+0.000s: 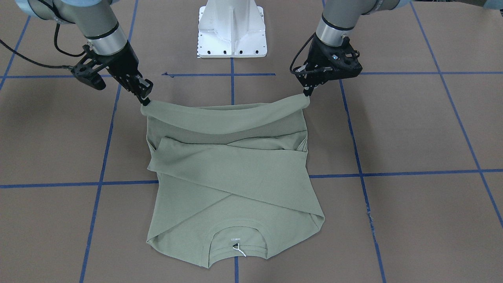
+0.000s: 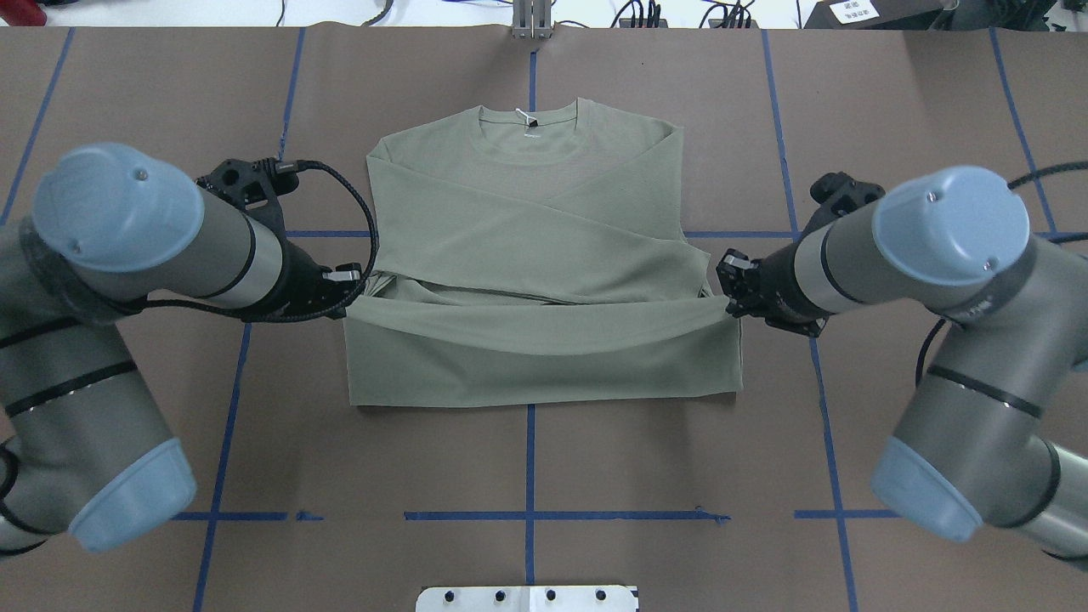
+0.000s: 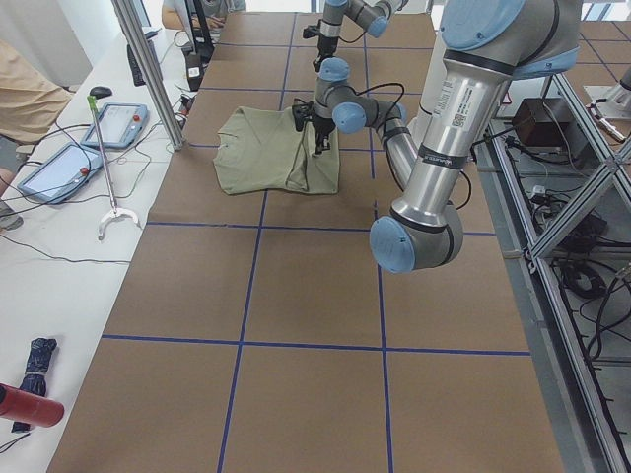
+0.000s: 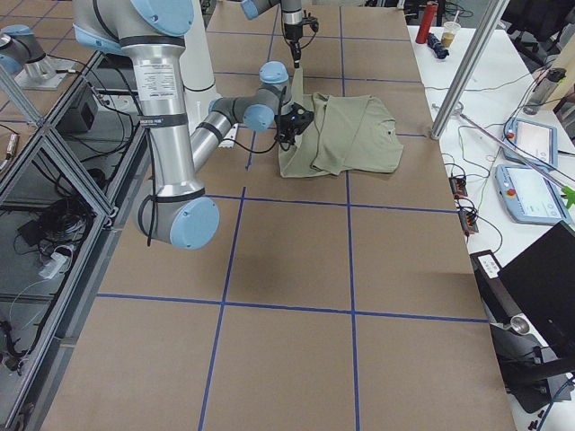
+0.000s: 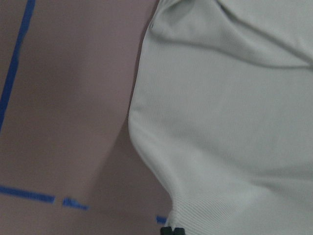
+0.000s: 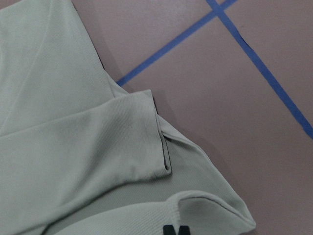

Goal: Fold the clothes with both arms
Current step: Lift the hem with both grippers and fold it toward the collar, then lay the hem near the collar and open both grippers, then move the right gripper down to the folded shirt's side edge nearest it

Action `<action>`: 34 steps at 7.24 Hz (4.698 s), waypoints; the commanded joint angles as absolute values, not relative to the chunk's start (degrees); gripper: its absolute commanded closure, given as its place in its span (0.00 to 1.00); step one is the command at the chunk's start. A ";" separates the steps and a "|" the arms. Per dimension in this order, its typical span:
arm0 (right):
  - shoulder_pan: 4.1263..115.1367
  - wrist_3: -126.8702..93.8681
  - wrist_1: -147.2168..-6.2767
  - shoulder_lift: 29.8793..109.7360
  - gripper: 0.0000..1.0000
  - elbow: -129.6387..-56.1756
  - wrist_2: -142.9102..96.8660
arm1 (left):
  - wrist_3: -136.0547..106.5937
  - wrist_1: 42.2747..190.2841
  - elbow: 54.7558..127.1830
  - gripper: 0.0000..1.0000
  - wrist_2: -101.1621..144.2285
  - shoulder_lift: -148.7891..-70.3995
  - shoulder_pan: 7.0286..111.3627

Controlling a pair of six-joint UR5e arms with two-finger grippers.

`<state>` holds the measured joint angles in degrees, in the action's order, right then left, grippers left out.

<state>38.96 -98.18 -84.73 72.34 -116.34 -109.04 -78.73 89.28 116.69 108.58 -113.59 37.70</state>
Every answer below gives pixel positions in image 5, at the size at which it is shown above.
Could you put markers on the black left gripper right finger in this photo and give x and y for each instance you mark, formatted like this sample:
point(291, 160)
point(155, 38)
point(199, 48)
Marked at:
point(179, 231)

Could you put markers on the olive green long-sleeve shirt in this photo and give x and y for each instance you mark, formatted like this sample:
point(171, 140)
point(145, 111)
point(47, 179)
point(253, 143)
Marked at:
point(222, 114)

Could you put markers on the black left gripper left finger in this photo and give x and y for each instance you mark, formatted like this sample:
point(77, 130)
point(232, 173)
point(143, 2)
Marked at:
point(166, 231)

